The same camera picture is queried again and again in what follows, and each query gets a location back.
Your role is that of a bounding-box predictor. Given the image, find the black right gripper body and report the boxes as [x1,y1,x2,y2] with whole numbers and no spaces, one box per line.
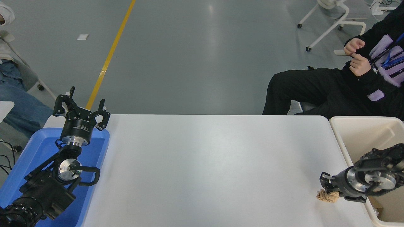
[331,169,351,197]

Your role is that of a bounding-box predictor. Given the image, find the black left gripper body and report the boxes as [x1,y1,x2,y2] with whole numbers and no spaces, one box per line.
[61,107,99,140]

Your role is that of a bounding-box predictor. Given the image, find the tan paper ball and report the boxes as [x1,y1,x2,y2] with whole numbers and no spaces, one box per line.
[316,189,340,203]

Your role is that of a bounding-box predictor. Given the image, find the person's left hand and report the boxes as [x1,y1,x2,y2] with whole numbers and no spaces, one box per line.
[349,54,372,77]

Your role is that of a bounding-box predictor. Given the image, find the person's right hand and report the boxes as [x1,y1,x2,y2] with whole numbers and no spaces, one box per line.
[343,38,366,57]

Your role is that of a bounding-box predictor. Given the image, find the brown cardboard piece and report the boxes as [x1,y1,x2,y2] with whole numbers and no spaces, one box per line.
[368,197,384,218]

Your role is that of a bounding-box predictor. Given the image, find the person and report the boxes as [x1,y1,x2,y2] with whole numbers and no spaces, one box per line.
[0,2,54,139]
[262,3,404,121]

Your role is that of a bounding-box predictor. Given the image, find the blue plastic tray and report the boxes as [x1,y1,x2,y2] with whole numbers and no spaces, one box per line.
[0,127,110,227]

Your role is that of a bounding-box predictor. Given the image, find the grey chair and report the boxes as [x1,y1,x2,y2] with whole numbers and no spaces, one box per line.
[0,30,58,100]

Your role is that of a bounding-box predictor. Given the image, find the large pale bin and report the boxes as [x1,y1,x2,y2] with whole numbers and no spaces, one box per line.
[329,116,404,227]

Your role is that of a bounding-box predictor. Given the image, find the white side table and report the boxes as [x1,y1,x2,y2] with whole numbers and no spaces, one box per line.
[0,101,15,123]

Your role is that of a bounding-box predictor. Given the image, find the white office chair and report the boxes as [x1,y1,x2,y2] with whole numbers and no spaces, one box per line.
[297,0,373,56]

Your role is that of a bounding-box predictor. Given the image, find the white power strip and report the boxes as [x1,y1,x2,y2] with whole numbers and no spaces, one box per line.
[371,0,399,15]

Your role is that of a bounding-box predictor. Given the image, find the black floor cables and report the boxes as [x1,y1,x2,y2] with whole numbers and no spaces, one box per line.
[0,141,22,176]

